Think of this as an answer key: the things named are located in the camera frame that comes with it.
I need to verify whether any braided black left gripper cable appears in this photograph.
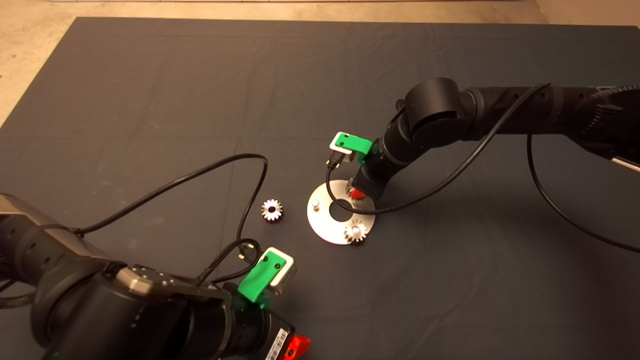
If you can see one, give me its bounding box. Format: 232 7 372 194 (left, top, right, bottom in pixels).
195 239 263 286

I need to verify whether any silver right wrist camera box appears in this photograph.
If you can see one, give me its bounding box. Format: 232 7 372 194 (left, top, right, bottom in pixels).
327 132 358 168

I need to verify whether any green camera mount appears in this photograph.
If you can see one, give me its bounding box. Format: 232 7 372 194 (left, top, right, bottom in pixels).
237 250 288 308
334 131 373 163

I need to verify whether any braided black left arm hose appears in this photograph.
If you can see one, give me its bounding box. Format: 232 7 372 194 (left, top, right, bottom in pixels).
0 280 36 308

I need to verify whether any green left camera mount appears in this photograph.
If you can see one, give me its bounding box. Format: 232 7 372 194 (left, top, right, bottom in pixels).
237 250 288 308

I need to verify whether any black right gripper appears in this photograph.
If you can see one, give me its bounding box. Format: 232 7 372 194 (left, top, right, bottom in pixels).
350 155 396 200

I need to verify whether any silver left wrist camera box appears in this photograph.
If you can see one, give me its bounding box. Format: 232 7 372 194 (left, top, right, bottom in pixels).
260 246 298 296

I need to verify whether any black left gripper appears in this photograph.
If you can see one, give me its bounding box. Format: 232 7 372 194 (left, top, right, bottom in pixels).
225 310 312 360

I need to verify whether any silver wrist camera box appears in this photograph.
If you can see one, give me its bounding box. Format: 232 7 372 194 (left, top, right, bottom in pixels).
260 246 298 296
327 132 358 168

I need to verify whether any black left camera cable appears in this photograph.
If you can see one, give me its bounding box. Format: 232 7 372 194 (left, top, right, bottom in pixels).
75 153 269 261

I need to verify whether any round metal carrier plate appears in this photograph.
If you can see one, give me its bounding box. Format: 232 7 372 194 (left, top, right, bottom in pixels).
306 179 376 246

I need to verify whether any dark grey table cloth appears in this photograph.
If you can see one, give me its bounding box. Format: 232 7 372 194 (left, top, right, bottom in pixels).
0 17 640 360

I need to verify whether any green right camera mount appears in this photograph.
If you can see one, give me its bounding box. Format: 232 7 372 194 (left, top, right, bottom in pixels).
334 131 373 163

